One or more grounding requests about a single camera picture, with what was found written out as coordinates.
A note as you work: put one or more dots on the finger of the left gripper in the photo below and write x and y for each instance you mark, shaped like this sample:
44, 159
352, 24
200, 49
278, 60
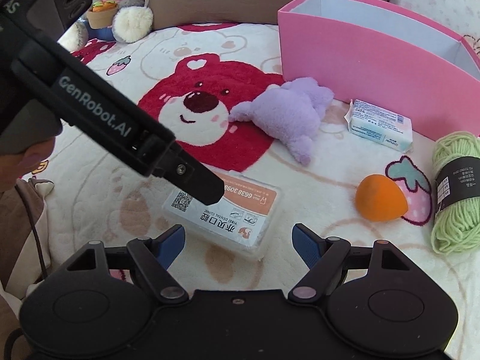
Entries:
189, 175

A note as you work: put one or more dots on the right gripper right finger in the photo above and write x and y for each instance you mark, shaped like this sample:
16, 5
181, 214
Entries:
324, 258

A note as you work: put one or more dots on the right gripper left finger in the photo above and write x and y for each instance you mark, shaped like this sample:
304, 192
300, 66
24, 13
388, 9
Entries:
151, 260

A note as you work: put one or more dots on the orange makeup sponge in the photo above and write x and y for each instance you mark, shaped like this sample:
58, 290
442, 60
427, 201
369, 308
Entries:
379, 199

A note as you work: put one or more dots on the clear dental floss box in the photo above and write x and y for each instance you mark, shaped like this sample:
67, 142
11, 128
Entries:
239, 222

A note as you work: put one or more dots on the green yarn ball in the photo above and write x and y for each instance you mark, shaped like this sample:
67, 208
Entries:
456, 183

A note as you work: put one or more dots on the person's left hand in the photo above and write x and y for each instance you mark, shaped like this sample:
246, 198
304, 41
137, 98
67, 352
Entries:
15, 166

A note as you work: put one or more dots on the bear print blanket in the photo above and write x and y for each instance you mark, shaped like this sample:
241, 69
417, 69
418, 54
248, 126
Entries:
91, 195

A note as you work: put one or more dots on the grey bunny plush toy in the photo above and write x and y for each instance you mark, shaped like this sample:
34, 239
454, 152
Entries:
125, 21

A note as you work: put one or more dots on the purple plush toy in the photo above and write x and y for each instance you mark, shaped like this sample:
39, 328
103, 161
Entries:
290, 113

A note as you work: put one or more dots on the small white tissue pack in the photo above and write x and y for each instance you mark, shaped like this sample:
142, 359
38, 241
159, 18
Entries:
380, 125

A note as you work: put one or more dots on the pink cardboard box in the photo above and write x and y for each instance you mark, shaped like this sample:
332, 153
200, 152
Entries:
386, 55

